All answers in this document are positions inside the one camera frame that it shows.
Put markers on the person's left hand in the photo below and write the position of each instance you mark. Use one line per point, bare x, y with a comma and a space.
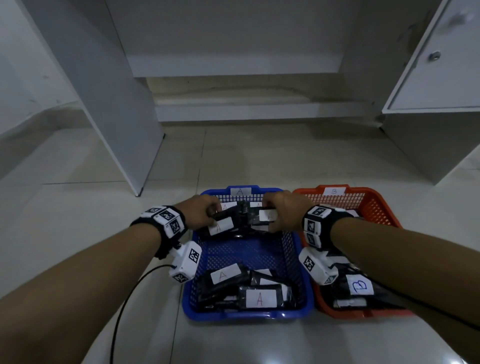
197, 213

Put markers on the person's right hand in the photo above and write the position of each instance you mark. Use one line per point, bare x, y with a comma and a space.
292, 212

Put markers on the blue plastic basket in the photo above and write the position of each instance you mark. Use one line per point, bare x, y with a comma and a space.
255, 251

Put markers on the orange plastic basket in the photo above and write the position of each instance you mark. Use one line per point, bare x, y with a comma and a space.
375, 210

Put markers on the person's left forearm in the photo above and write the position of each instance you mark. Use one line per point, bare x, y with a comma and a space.
75, 296

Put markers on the person's right forearm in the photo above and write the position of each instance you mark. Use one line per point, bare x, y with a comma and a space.
412, 270

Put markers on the white desk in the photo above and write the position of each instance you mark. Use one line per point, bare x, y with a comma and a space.
112, 93

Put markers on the white cabinet door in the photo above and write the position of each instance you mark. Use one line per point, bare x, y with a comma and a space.
438, 75

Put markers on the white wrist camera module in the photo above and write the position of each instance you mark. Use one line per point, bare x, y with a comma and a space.
185, 262
317, 266

